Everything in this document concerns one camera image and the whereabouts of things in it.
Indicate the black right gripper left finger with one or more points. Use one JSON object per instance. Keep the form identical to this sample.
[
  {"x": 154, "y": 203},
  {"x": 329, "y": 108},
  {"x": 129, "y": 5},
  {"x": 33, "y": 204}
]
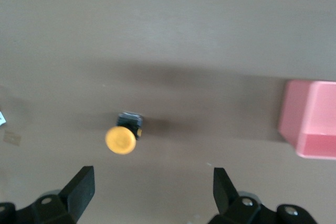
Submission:
[{"x": 78, "y": 190}]

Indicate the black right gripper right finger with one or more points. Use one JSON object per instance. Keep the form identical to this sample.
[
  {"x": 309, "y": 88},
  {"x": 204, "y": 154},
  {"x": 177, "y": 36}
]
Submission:
[{"x": 223, "y": 190}]

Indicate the yellow mushroom push button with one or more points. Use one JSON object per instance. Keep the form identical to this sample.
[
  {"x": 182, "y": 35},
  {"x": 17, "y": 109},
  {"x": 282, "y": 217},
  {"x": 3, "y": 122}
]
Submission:
[{"x": 121, "y": 140}]

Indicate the brown tape piece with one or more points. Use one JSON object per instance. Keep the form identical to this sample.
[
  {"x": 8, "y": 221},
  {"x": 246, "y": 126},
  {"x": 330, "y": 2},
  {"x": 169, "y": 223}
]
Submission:
[{"x": 12, "y": 138}]

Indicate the white circuit breaker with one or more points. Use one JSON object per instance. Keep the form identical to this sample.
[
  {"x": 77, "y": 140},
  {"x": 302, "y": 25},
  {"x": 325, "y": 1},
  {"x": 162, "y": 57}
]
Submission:
[{"x": 1, "y": 117}]

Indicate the pink plastic box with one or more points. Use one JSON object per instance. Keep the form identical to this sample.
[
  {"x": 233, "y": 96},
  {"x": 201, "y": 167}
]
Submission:
[{"x": 312, "y": 119}]

